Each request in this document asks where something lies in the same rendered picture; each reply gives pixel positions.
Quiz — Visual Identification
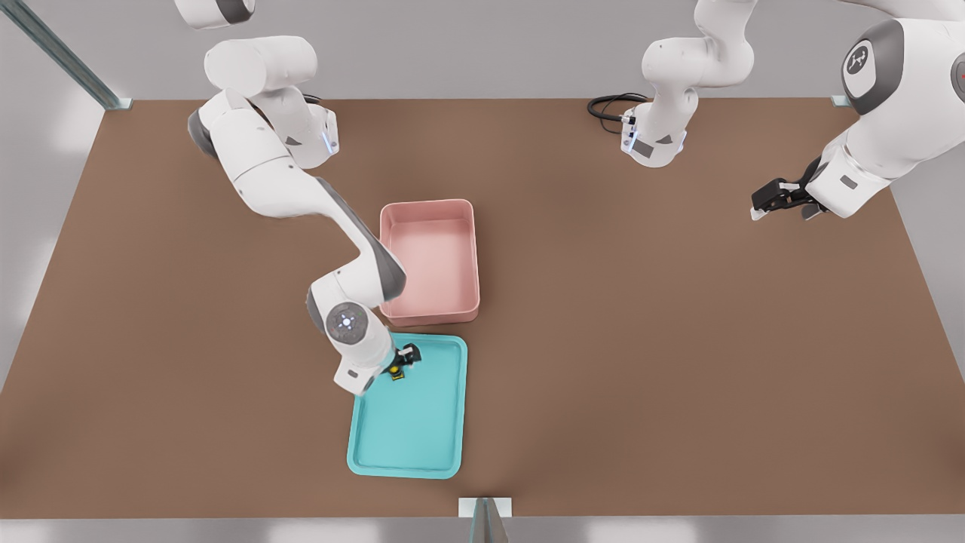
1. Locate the pale blue-green tray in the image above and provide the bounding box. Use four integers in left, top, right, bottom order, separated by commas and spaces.
346, 333, 469, 480

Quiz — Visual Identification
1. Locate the pink plastic box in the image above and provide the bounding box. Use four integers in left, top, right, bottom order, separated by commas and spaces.
379, 199, 482, 327

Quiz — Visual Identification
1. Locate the black cable loop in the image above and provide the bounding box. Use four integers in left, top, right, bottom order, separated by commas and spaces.
587, 93, 651, 137

